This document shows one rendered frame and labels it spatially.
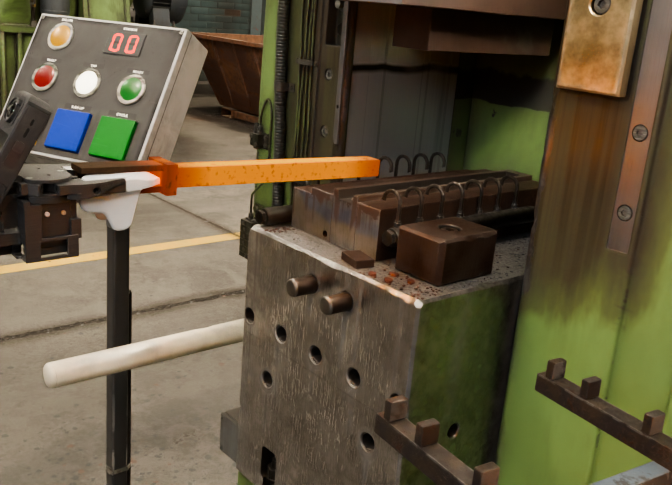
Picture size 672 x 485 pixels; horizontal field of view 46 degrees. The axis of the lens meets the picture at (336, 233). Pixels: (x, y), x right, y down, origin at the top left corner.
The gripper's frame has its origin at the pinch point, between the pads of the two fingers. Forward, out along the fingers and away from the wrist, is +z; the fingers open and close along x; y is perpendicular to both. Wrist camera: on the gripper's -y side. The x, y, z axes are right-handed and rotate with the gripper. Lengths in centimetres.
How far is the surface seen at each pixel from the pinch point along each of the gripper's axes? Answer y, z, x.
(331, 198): 9.6, 36.1, -12.5
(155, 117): 3, 25, -48
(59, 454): 108, 29, -116
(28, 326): 109, 50, -205
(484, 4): -20, 54, -3
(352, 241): 14.8, 36.3, -7.0
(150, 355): 45, 22, -44
